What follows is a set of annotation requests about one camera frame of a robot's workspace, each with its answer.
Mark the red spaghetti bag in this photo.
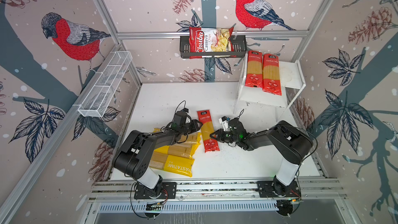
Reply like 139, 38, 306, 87
245, 50, 263, 88
197, 110, 220, 152
262, 54, 282, 95

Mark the yellow pasta bag top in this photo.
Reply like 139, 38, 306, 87
164, 132, 201, 146

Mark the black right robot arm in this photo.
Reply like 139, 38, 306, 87
210, 118, 314, 197

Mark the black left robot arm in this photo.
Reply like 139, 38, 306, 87
112, 108, 203, 195

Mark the yellow Pastatime pasta bag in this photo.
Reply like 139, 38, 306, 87
149, 152, 194, 177

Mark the white two-tier shelf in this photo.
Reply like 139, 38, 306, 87
233, 55, 306, 121

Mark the red cassava chips bag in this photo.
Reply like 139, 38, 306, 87
189, 27, 234, 53

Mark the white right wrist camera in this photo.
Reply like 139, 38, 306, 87
219, 116, 230, 128

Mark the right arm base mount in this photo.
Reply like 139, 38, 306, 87
256, 180, 301, 198

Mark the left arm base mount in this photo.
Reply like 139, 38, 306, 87
134, 182, 177, 200

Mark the white wire mesh basket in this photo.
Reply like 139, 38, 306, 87
78, 51, 132, 118

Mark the black wall basket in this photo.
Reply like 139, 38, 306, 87
180, 35, 248, 59

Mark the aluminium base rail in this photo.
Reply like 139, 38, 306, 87
88, 176, 348, 202

